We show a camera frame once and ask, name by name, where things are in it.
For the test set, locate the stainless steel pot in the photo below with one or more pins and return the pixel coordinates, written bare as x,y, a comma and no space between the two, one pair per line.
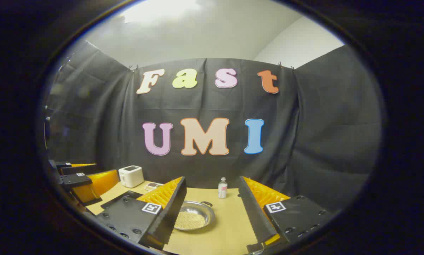
207,212

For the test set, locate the white divided dish with beans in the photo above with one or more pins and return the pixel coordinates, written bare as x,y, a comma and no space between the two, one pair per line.
153,186

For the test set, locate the pile of yellow soybeans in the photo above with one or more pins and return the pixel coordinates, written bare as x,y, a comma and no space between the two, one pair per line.
190,220

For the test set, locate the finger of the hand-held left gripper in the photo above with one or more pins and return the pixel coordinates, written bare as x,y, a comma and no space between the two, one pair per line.
75,180
63,164

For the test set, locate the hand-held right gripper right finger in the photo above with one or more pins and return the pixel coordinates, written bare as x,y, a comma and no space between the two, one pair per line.
256,219

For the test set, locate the white toaster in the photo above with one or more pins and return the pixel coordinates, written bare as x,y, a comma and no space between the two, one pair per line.
131,176

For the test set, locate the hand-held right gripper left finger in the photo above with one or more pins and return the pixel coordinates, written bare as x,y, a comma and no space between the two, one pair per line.
173,216

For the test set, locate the black backdrop cloth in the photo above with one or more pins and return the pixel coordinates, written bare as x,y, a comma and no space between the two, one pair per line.
304,141

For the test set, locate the clear bottle with pink label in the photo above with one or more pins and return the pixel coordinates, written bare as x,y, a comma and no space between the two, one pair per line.
222,189

